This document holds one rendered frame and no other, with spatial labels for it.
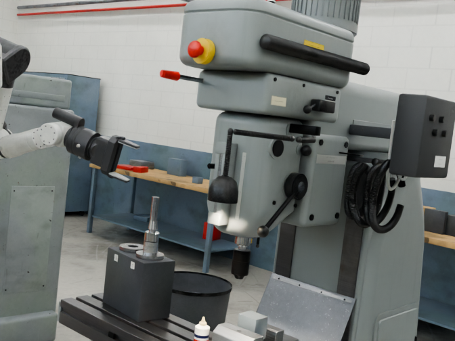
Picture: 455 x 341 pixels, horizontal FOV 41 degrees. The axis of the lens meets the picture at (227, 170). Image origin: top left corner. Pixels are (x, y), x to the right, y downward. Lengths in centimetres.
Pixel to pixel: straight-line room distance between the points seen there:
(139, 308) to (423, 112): 101
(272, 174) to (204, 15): 42
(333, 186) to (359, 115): 24
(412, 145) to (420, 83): 446
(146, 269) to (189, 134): 593
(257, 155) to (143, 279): 60
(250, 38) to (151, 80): 701
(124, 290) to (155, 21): 675
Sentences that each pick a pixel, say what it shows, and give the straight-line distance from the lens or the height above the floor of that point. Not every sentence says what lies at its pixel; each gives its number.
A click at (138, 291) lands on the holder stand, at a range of 194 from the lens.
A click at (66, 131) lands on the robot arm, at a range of 188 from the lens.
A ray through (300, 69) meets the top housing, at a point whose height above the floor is 175.
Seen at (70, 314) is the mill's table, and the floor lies 92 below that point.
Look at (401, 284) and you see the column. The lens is 210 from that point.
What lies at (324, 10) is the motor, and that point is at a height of 194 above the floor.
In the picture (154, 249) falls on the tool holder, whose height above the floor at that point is 118.
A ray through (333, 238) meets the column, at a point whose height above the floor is 128.
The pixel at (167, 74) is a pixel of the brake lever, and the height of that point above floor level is 170.
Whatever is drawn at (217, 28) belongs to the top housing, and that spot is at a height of 182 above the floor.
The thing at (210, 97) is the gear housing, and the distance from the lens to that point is 159.
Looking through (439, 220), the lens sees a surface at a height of 99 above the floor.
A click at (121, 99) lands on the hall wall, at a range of 886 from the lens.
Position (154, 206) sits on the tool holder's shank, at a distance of 194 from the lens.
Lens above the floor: 160
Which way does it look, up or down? 5 degrees down
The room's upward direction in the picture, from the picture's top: 7 degrees clockwise
